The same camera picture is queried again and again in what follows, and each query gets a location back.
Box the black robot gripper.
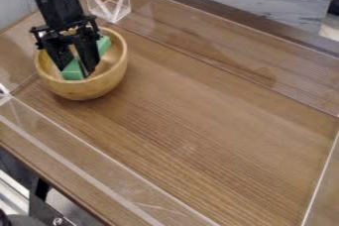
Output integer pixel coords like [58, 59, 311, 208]
[29, 15, 101, 76]

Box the green rectangular block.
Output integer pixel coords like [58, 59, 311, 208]
[61, 36, 110, 80]

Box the brown wooden bowl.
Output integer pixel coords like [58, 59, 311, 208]
[34, 27, 128, 101]

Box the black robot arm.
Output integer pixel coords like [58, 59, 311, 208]
[30, 0, 100, 77]

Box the clear acrylic triangular bracket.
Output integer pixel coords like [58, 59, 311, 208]
[85, 0, 130, 24]

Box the clear acrylic tray wall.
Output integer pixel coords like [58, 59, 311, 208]
[0, 0, 339, 226]

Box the black table leg bracket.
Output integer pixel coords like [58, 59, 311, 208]
[28, 177, 77, 226]

